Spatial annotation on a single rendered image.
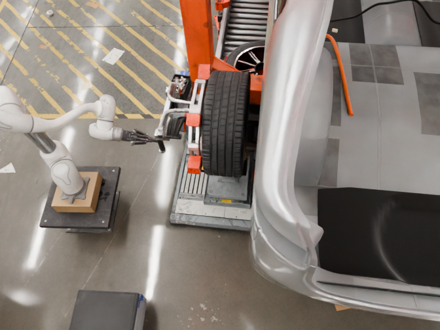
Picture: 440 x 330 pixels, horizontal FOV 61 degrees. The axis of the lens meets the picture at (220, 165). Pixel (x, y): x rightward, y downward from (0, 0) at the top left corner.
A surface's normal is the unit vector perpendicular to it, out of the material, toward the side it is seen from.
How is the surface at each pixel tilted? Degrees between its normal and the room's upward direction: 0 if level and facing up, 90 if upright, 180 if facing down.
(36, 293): 0
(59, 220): 0
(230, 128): 41
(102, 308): 0
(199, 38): 90
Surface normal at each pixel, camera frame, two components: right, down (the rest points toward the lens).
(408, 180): -0.07, -0.21
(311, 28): -0.40, -0.31
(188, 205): -0.04, -0.51
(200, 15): -0.12, 0.85
